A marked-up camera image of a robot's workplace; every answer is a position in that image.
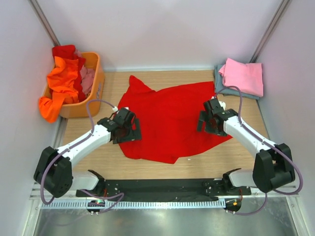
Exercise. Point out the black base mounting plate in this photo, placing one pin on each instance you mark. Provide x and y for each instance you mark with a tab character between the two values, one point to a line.
171	190

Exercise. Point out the right aluminium frame post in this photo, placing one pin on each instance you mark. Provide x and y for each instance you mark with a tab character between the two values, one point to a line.
281	9

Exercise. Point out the orange t-shirt in basket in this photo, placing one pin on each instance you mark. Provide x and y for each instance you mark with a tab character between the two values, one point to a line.
61	81

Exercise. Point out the red t-shirt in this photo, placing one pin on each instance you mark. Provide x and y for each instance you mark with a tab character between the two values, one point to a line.
168	121

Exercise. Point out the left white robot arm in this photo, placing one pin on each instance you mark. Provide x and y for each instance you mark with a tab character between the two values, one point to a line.
55	172

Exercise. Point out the white slotted cable duct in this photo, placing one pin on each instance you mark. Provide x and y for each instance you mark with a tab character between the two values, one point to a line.
98	204

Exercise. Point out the dusty pink shirt in basket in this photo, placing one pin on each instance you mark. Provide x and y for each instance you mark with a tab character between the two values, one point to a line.
85	78

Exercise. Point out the orange plastic laundry basket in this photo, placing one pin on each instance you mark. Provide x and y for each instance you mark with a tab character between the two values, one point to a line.
78	110

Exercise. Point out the folded pink t-shirt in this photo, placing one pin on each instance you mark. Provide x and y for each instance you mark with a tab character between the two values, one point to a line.
246	77

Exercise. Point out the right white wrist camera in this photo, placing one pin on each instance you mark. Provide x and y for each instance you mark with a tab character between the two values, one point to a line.
222	104

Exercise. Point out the left aluminium frame post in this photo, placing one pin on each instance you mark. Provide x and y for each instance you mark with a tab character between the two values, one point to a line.
44	21

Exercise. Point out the dark red shirt in basket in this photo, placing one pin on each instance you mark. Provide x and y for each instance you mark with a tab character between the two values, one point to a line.
70	52

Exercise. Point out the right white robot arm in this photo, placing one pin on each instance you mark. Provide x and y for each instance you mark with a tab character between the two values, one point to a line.
273	166

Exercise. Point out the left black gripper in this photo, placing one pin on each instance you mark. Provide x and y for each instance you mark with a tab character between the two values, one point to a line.
134	134

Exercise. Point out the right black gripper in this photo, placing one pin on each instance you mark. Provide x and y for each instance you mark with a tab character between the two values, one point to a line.
204	117

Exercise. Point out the folded grey-blue t-shirt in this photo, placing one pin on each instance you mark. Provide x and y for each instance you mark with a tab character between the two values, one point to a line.
228	91

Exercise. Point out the aluminium frame post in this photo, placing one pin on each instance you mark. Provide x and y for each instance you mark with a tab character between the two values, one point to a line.
44	21
281	9

